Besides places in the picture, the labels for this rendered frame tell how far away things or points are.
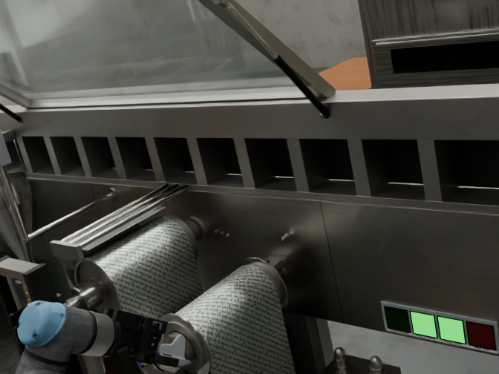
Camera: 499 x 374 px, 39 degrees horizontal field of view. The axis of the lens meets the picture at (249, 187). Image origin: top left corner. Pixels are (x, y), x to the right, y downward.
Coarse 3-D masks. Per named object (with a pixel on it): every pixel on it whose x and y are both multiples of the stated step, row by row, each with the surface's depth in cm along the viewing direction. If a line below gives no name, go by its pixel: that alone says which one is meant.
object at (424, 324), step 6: (414, 312) 144; (414, 318) 145; (420, 318) 144; (426, 318) 143; (432, 318) 142; (414, 324) 146; (420, 324) 145; (426, 324) 144; (432, 324) 143; (414, 330) 146; (420, 330) 145; (426, 330) 144; (432, 330) 143; (432, 336) 144
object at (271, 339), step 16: (256, 336) 151; (272, 336) 155; (240, 352) 147; (256, 352) 151; (272, 352) 155; (288, 352) 160; (224, 368) 144; (240, 368) 147; (256, 368) 152; (272, 368) 156; (288, 368) 160
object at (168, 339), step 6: (174, 330) 143; (168, 336) 142; (174, 336) 141; (168, 342) 142; (186, 342) 140; (186, 348) 139; (192, 348) 140; (186, 354) 140; (192, 354) 140; (192, 360) 141; (186, 366) 141
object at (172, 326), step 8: (264, 272) 157; (272, 280) 156; (280, 296) 158; (168, 328) 144; (176, 328) 142; (184, 328) 140; (192, 336) 139; (192, 344) 140; (200, 352) 139; (200, 360) 140; (184, 368) 145; (192, 368) 143; (200, 368) 142
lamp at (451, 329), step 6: (438, 318) 141; (444, 318) 140; (444, 324) 141; (450, 324) 140; (456, 324) 139; (462, 324) 138; (444, 330) 141; (450, 330) 140; (456, 330) 139; (462, 330) 139; (444, 336) 142; (450, 336) 141; (456, 336) 140; (462, 336) 139; (462, 342) 140
